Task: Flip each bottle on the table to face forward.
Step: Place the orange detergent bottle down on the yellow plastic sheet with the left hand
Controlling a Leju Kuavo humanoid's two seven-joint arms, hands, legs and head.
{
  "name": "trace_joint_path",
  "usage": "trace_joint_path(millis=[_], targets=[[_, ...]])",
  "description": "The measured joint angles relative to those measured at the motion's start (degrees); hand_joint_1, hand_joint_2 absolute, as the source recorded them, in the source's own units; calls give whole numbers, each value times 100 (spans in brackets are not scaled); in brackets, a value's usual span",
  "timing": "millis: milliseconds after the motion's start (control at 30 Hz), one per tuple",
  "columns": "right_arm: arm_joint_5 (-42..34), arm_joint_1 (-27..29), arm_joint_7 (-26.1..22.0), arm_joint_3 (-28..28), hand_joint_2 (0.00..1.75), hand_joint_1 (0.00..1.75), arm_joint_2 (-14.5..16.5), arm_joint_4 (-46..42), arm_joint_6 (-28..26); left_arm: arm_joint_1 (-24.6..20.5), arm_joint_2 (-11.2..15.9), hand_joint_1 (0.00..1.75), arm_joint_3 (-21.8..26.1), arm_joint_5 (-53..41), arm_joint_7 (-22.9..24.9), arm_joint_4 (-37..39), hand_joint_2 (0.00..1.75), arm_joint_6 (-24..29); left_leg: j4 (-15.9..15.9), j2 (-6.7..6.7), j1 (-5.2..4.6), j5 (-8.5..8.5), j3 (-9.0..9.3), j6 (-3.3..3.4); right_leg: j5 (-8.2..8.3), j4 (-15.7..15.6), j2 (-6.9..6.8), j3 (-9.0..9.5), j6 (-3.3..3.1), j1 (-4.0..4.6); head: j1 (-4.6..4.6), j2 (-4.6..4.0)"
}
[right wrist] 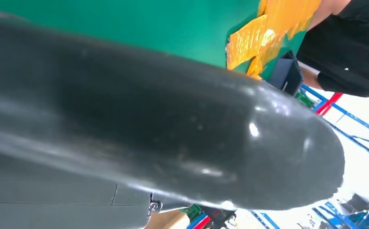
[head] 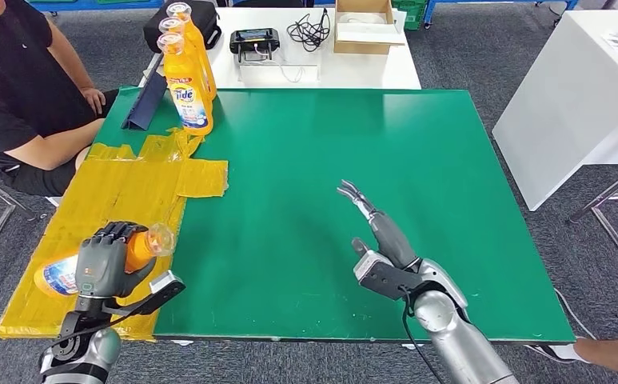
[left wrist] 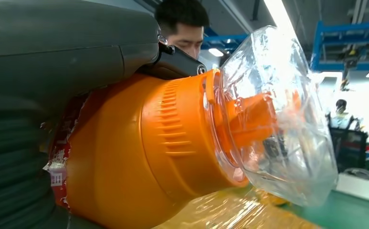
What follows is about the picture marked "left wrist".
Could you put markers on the blue steel gantry frame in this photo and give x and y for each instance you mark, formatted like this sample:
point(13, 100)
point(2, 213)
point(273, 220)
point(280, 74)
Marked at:
point(345, 28)

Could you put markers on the person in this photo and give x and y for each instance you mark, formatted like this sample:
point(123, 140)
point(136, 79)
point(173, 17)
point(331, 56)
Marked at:
point(342, 117)
point(184, 34)

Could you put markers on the white table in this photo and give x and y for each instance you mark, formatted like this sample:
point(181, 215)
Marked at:
point(361, 189)

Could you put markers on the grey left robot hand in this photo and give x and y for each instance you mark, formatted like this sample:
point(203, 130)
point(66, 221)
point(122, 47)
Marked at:
point(61, 47)

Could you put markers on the black office chair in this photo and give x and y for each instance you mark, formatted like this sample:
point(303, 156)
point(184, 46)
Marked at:
point(348, 148)

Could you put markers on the ceiling light panel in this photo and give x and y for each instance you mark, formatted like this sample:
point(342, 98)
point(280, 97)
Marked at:
point(277, 15)
point(216, 52)

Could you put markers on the yellow taped plastic sheet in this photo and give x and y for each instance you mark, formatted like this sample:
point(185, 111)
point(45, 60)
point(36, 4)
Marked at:
point(235, 211)

